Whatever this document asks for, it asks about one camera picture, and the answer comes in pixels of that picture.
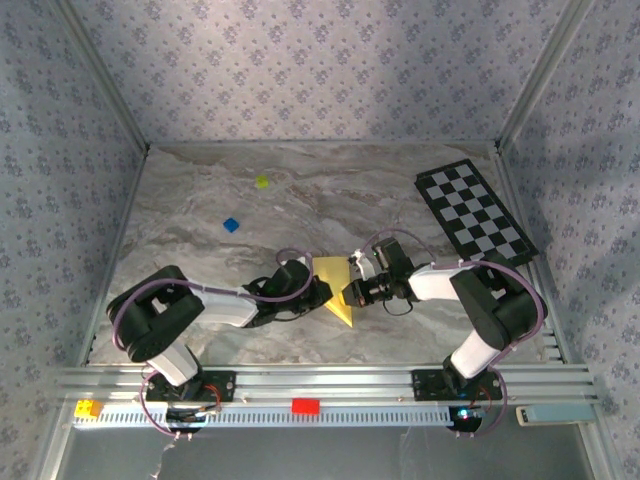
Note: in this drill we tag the yellow paper sheet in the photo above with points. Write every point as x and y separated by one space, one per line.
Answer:
332 272

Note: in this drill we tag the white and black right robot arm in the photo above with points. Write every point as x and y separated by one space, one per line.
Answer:
500 305

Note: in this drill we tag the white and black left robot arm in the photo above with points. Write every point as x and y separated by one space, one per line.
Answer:
145 320

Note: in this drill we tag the small blue block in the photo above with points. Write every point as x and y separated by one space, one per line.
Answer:
231 225

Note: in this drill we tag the red block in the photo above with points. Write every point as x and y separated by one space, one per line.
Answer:
306 406

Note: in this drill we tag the black and white checkerboard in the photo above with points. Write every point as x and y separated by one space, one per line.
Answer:
465 200

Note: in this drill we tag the small yellow-green block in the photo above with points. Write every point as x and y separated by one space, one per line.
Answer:
261 181

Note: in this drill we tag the small black circuit board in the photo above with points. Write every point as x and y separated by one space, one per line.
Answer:
465 417
185 415

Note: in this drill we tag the yellow and orange block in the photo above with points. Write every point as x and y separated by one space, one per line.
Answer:
87 409

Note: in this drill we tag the aluminium mounting rail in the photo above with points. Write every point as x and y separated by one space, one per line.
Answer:
325 380

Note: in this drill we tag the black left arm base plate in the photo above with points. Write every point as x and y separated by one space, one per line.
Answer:
225 387

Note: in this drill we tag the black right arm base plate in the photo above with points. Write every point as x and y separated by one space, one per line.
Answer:
425 385

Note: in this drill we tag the aluminium table back rail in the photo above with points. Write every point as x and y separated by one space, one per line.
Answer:
325 144

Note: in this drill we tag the aluminium table side rail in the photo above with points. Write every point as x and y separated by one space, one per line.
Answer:
520 210
131 200

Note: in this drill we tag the aluminium frame post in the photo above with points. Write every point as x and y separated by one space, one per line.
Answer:
540 75
101 75

